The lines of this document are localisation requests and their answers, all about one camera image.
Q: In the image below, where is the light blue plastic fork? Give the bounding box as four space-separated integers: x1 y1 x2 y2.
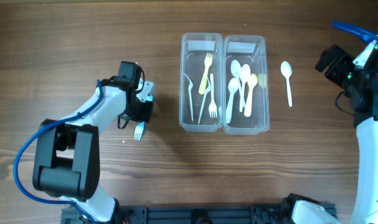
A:
134 122 144 141

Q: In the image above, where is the white plastic fork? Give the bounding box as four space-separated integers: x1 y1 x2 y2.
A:
184 73 194 121
198 78 210 124
209 73 217 118

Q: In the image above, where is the yellow plastic fork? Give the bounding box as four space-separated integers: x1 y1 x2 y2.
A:
198 52 213 95

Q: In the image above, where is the yellow plastic spoon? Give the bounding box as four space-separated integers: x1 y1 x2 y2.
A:
244 73 258 117

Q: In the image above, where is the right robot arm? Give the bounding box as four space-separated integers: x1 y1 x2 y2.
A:
315 40 378 223

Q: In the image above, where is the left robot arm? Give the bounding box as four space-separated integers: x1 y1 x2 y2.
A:
32 61 153 223

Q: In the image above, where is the left clear plastic container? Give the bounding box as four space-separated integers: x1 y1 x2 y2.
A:
179 32 224 132

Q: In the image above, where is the clear plastic container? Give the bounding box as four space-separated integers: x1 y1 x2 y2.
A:
223 35 270 135
179 32 224 132

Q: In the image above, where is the right clear plastic container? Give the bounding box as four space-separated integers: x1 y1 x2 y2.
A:
223 35 270 135

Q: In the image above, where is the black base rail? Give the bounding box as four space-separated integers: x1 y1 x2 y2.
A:
60 203 338 224

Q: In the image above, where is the left blue cable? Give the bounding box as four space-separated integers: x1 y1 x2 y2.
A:
12 79 104 223

